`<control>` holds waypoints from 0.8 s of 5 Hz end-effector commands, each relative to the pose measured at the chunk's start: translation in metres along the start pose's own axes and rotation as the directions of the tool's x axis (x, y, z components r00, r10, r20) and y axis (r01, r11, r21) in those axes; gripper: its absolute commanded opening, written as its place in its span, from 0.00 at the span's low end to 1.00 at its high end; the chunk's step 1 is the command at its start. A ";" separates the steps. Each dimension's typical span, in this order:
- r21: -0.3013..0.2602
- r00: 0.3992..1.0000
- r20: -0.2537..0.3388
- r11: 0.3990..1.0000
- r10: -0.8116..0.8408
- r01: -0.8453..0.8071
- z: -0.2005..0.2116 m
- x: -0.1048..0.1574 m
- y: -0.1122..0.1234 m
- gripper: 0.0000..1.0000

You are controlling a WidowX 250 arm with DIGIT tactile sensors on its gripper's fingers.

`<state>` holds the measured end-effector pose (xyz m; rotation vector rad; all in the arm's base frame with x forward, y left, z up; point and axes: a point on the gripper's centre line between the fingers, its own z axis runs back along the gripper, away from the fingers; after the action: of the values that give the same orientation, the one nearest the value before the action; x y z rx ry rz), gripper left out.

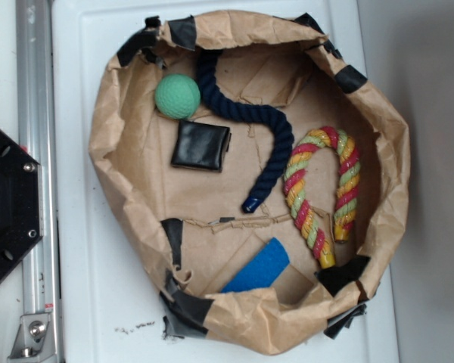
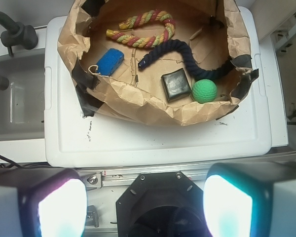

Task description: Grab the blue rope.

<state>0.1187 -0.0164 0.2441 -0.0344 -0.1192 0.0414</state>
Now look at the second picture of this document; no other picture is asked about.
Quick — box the blue sponge block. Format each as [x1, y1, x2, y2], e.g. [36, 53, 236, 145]
[96, 48, 124, 76]

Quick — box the green dimpled ball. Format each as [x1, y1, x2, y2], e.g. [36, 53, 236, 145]
[192, 79, 218, 104]

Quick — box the grey faucet pipe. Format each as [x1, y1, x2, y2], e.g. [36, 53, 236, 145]
[0, 11, 38, 50]

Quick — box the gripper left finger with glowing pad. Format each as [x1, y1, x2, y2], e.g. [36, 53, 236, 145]
[0, 168, 87, 237]

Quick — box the brown paper bag tray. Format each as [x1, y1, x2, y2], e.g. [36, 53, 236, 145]
[58, 0, 259, 126]

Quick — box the black square box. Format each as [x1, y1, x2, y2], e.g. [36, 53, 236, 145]
[161, 68, 191, 103]

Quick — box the multicolour twisted rope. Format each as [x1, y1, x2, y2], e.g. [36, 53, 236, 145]
[106, 10, 176, 48]

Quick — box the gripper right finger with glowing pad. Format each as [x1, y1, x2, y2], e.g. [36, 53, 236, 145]
[203, 161, 296, 237]

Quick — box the white plastic bin lid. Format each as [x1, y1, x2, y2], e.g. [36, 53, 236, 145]
[44, 7, 272, 167]

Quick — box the clear plastic side bin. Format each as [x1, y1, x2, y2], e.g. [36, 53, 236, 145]
[0, 49, 45, 141]

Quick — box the black octagonal mount plate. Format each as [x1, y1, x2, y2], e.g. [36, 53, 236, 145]
[116, 172, 211, 237]

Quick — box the dark blue rope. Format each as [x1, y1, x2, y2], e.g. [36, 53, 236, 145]
[137, 39, 234, 80]

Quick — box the aluminium frame rail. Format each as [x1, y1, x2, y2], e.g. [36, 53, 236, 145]
[77, 151, 296, 190]

